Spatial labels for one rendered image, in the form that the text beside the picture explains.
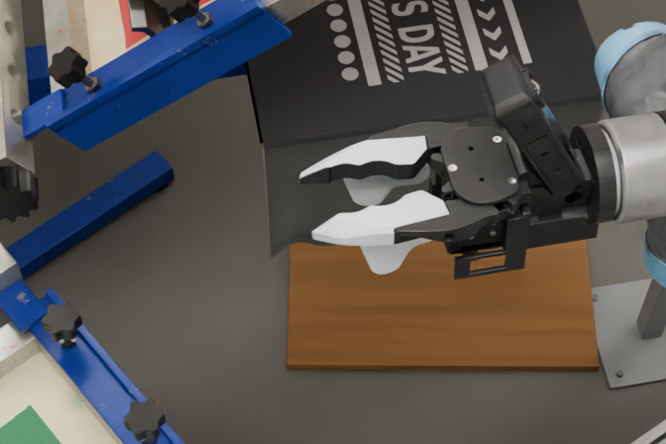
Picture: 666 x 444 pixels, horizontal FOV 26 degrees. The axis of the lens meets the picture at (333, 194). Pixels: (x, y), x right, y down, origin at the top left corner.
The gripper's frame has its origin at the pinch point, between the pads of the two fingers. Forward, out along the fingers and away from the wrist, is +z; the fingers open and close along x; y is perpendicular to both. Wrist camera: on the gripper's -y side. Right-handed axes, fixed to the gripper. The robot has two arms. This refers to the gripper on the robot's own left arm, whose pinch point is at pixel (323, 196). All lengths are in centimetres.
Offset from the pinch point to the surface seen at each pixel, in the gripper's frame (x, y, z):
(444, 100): 69, 64, -27
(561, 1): 83, 62, -47
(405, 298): 103, 153, -30
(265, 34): 54, 33, -2
